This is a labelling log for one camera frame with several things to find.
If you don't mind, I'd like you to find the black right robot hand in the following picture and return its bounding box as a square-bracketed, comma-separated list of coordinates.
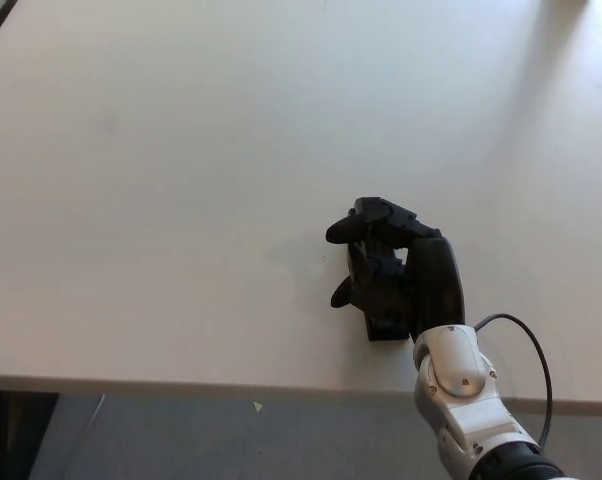
[324, 196, 468, 339]

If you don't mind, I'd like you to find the black desk stapler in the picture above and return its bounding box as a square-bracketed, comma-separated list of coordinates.
[343, 205, 412, 344]

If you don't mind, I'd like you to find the dark cabinet under desk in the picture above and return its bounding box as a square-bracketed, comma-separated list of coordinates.
[0, 389, 61, 480]

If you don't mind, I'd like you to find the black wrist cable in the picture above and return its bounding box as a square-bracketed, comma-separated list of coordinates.
[473, 313, 554, 447]

